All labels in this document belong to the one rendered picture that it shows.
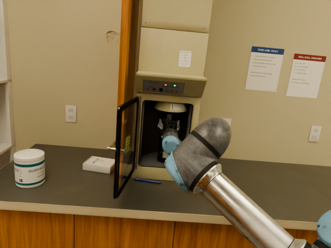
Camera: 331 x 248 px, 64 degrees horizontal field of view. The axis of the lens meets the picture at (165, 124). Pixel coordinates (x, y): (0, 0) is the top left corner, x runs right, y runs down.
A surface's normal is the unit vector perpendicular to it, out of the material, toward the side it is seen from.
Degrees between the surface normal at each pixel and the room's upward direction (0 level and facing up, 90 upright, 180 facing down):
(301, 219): 0
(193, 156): 57
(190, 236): 90
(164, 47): 90
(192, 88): 135
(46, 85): 90
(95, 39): 90
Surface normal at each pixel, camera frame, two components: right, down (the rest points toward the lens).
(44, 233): 0.02, 0.25
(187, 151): -0.36, -0.40
